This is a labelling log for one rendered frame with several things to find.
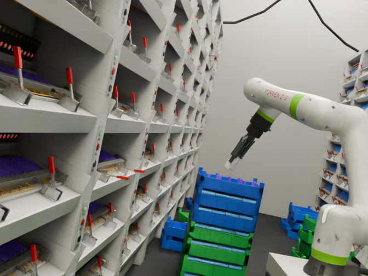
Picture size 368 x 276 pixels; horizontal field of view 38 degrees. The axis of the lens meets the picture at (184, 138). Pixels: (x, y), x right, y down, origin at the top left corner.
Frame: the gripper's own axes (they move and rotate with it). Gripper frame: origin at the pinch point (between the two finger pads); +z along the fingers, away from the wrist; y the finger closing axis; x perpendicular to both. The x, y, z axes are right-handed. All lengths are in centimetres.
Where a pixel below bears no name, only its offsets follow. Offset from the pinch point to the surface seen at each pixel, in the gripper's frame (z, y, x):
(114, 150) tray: 11, -65, 19
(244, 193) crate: 7.9, 2.8, -12.8
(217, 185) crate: 11.8, -3.7, -2.1
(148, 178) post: 34.2, 1.6, 31.5
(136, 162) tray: 9, -62, 10
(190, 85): -7, 68, 75
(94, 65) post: -25, -128, 1
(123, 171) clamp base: 9, -78, 4
